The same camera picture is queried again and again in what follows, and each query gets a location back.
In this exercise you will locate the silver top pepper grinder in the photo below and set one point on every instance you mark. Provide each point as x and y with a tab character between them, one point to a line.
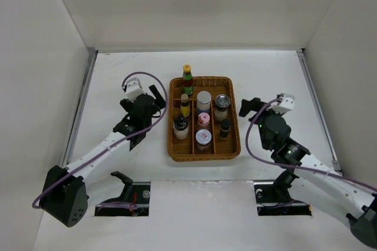
222	102

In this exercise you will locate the tall blue label spice jar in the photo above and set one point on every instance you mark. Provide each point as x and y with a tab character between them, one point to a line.
203	104

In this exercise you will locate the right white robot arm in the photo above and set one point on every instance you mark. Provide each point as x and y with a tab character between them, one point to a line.
306	178

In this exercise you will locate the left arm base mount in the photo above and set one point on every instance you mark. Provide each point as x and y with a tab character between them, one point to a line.
133	201

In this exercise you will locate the white lid round jar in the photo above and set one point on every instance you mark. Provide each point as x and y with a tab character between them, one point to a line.
203	139

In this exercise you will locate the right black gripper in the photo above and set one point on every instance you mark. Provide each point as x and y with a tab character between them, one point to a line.
247	106

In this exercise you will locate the white salt grinder black top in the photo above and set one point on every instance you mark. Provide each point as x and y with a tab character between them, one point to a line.
180	126

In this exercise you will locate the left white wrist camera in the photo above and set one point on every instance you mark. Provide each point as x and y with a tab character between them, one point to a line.
133	89

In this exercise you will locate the brown wicker divided basket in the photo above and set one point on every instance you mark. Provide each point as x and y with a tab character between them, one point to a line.
219	148

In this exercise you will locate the red sauce bottle yellow cap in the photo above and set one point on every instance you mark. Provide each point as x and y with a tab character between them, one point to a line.
187	80

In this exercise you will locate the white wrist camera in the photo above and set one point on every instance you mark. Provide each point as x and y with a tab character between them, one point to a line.
285	103
133	89

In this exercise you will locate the small yellow label bottle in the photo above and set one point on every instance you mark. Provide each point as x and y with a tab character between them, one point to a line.
185	105

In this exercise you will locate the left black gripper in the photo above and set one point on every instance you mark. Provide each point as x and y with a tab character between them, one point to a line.
160	104

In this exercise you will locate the pink lid spice jar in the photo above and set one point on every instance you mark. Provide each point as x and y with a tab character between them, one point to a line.
203	121

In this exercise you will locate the small dark spice jar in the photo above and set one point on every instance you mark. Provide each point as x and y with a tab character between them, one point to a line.
225	126

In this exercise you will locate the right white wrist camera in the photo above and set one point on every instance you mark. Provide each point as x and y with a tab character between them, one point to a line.
285	103

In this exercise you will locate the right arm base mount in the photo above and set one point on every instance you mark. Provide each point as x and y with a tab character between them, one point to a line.
273	198

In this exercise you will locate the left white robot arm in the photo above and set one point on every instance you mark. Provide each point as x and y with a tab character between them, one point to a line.
66	192

